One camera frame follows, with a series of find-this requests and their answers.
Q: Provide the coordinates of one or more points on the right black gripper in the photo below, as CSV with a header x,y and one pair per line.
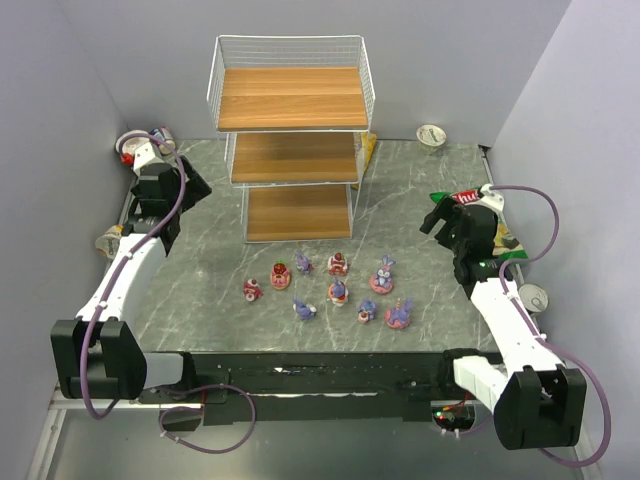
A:
x,y
447,222

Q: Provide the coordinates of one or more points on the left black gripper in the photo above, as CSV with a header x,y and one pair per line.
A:
x,y
181,198

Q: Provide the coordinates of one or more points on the purple bunny red bow toy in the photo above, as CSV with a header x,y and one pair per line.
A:
x,y
303,263

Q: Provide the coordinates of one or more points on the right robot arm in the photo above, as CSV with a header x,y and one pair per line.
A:
x,y
535,399

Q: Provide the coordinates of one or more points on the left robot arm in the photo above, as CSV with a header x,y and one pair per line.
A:
x,y
96,352

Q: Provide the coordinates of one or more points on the dark paper cup white lid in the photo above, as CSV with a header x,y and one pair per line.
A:
x,y
130,141

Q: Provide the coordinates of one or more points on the blue white small can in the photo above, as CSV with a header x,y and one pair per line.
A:
x,y
163,138

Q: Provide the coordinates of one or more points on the tipped paper cup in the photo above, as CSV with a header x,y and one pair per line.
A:
x,y
108,243

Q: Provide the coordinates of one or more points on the green chips bag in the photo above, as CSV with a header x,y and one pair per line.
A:
x,y
506,245

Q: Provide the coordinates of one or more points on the purple bunny on pink donut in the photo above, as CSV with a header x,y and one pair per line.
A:
x,y
381,282

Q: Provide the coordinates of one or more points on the white yogurt cup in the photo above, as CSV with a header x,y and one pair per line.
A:
x,y
431,137

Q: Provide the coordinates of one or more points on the purple bunny candle donut toy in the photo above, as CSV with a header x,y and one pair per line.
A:
x,y
398,317

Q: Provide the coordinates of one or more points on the yellow snack packet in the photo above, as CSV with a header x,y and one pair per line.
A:
x,y
364,144

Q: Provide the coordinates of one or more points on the strawberry cake slice toy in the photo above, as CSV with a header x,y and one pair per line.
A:
x,y
337,265

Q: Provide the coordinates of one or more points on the small purple bunny cupcake toy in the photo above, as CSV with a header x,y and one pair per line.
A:
x,y
366,311

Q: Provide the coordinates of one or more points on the tin can orange label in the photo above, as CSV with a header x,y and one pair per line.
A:
x,y
534,298

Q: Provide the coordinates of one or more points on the pink bear roll cake toy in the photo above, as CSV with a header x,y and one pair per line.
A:
x,y
252,290

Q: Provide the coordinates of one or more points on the pink bear strawberry donut toy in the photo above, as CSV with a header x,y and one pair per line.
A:
x,y
280,276

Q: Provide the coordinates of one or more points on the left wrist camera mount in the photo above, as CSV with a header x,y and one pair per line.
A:
x,y
145,155

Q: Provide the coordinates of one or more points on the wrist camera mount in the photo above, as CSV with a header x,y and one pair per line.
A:
x,y
491,199
145,155

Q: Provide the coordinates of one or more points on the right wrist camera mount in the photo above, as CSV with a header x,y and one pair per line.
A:
x,y
491,199

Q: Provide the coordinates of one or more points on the white wire wooden shelf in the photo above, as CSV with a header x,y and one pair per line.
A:
x,y
288,107

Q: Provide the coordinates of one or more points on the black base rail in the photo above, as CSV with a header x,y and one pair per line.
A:
x,y
271,386

